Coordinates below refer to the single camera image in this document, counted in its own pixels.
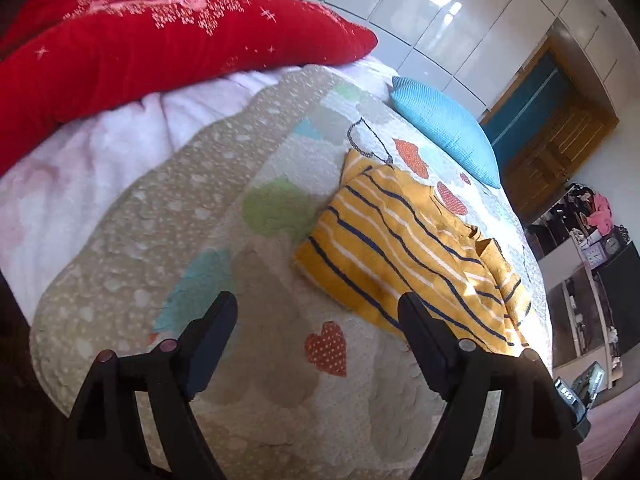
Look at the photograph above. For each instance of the red quilt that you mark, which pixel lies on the red quilt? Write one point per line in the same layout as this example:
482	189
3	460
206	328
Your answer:
150	40

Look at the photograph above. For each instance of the beige heart print bedspread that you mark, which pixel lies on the beige heart print bedspread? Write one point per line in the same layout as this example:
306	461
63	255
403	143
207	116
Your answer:
210	220

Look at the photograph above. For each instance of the white glossy wardrobe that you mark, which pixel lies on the white glossy wardrobe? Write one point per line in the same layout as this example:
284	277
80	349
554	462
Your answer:
450	15

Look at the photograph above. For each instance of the brown wooden door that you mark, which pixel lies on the brown wooden door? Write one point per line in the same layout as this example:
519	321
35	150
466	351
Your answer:
547	130

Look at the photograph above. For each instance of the white cabinet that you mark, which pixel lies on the white cabinet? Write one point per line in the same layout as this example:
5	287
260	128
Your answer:
580	305

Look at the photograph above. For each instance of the light blue pillow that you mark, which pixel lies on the light blue pillow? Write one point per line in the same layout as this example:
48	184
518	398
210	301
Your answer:
447	125

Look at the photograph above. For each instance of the small desk clock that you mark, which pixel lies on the small desk clock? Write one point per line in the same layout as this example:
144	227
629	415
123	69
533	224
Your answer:
611	245

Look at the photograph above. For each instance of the pink cloth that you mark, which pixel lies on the pink cloth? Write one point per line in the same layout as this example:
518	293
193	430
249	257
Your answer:
600	210

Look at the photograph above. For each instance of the yellow striped knit sweater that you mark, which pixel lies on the yellow striped knit sweater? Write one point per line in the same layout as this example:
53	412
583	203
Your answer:
400	255

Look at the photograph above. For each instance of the white pink fleece blanket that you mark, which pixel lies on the white pink fleece blanket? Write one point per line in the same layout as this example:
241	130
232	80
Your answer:
100	160

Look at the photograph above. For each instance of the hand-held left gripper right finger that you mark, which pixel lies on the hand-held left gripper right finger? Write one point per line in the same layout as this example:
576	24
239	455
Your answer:
430	355

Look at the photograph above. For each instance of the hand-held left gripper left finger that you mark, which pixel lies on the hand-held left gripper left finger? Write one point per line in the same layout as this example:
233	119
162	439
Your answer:
202	355

